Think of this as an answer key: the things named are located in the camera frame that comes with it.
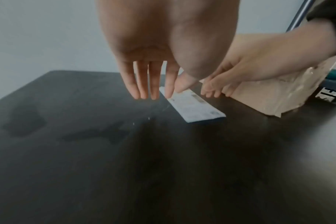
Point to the person's left hand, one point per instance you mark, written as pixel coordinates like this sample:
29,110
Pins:
157,32

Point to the person's right hand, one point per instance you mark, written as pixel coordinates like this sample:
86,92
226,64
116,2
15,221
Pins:
273,59

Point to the brown cardboard box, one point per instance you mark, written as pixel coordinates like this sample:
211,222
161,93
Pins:
270,96

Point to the person's right forearm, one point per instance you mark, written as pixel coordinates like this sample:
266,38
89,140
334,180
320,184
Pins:
330,13

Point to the grey metal pole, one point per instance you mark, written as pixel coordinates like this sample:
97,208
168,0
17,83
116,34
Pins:
299,15

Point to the black and green case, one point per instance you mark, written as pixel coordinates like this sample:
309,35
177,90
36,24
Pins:
332,91

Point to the flat white carton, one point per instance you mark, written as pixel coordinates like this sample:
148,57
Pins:
194,107

